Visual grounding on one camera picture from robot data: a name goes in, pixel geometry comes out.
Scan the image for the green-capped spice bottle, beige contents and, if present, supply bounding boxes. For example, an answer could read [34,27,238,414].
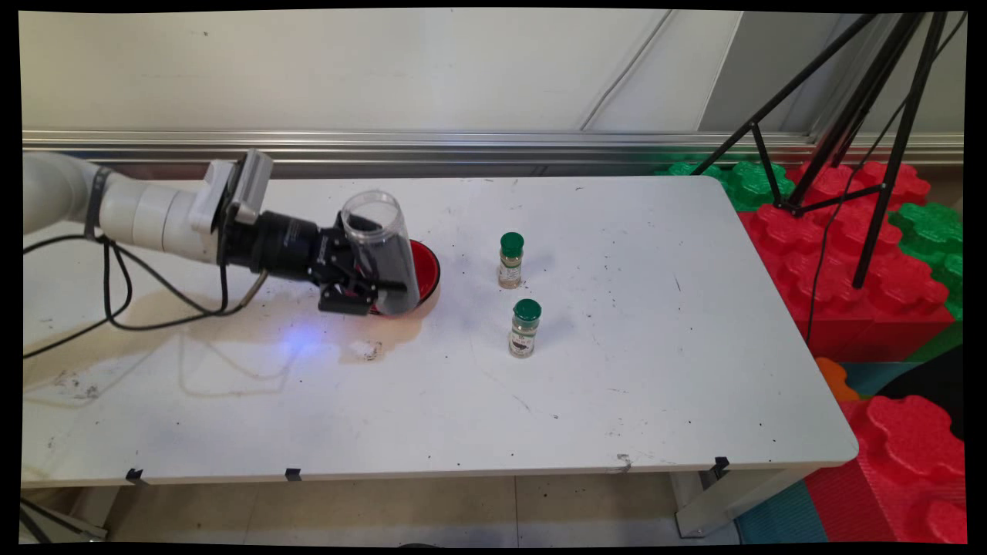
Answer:
[498,232,525,290]

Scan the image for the white table leg frame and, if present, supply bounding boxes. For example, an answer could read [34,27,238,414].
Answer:
[671,466,818,539]

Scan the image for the green foam block beside rail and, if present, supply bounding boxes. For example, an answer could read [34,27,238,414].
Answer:
[655,160,795,213]

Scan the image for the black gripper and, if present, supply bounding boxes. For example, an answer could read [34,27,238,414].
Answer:
[224,210,408,315]

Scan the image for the orange foam piece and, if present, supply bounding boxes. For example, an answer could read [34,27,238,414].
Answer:
[816,357,861,403]

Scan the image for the white wall cable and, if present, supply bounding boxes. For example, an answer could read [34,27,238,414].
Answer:
[578,9,675,132]

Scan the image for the thin black tripod cable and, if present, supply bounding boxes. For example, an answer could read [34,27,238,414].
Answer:
[803,14,966,345]

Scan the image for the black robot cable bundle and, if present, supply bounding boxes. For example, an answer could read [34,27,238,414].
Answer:
[23,231,271,360]

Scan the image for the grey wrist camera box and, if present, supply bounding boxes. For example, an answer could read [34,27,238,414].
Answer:
[191,150,275,228]

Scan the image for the green-capped spice bottle, dark contents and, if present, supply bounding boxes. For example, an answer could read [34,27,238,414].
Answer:
[508,299,542,359]

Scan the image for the teal foam mat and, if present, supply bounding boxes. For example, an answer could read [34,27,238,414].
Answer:
[733,478,830,544]

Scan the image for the clear jar with black seeds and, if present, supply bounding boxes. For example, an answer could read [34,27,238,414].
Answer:
[340,190,421,315]

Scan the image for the aluminium rail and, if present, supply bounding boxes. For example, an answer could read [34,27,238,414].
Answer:
[23,129,965,180]

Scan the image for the red bowl with black rim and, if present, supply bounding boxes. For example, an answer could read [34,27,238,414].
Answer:
[369,239,442,317]

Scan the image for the black tripod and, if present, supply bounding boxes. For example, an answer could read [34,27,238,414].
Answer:
[690,12,951,291]

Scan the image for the green foam block behind tripod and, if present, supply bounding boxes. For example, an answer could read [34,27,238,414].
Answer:
[887,202,965,321]

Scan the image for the red foam block with knobs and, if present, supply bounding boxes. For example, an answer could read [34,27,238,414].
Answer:
[802,395,968,544]

